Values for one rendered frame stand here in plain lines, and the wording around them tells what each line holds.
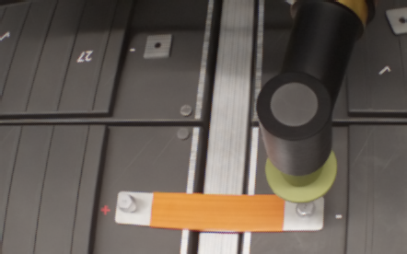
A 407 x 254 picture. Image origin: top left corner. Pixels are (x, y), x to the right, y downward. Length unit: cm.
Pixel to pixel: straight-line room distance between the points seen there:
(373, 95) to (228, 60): 13
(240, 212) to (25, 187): 18
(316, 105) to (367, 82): 19
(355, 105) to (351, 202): 8
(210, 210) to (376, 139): 13
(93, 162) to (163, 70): 10
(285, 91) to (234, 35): 24
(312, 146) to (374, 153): 16
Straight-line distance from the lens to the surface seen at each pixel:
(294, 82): 24
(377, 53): 44
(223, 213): 39
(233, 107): 44
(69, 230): 42
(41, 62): 51
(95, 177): 43
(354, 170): 39
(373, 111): 41
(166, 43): 47
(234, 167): 42
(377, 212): 38
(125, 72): 47
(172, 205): 40
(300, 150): 24
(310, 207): 37
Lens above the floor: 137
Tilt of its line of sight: 63 degrees down
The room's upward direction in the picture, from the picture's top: 24 degrees counter-clockwise
